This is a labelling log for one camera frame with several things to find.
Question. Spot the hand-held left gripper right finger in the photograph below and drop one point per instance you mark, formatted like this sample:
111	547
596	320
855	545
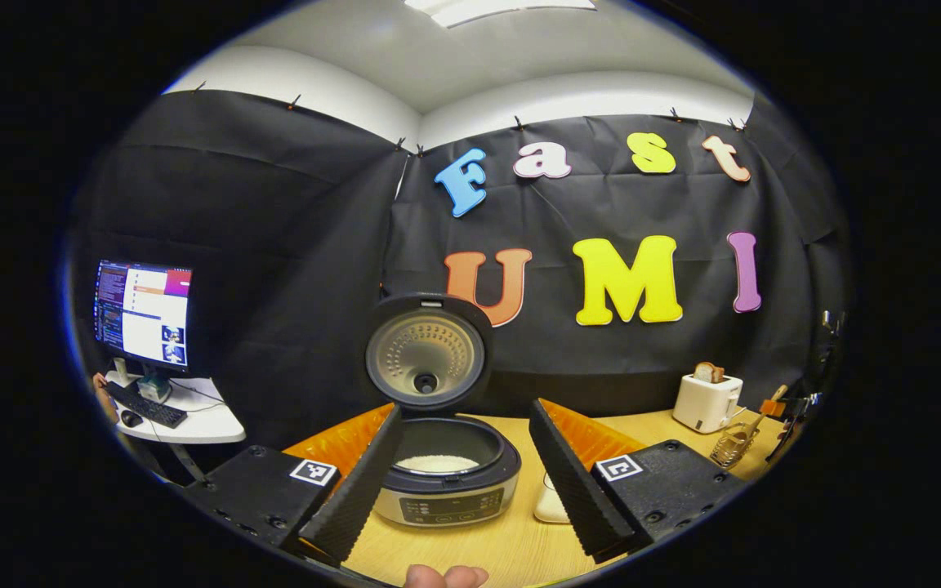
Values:
568	482

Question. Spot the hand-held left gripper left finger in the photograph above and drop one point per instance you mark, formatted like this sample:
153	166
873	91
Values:
364	482

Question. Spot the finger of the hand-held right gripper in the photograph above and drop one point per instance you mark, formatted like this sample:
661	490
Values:
771	407

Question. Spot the wooden spoon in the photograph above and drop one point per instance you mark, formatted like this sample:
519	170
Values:
779	392

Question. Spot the clear plastic rice container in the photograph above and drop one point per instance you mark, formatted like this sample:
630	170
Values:
550	500

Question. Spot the metal chopstick holder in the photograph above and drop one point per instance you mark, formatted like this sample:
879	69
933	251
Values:
732	447

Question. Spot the white rice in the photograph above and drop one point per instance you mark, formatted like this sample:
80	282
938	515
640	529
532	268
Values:
438	464

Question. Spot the silver rice cooker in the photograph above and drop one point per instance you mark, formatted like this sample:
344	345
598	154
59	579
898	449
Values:
430	351

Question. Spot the white toaster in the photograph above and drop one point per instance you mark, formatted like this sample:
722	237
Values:
703	404

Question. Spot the toasted bread slice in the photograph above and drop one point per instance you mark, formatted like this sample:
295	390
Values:
709	373

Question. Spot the white side desk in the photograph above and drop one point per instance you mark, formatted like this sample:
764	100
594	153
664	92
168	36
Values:
209	416

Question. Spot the black keyboard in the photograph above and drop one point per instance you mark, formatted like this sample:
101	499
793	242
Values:
148	407

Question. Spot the monitor stand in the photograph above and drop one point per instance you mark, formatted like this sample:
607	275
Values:
153	384

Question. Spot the black computer mouse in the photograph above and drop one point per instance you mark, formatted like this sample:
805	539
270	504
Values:
131	419

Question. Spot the black backdrop cloth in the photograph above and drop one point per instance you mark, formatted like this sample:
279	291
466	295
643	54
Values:
291	245

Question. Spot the computer monitor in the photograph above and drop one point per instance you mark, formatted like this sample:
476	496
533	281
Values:
144	314

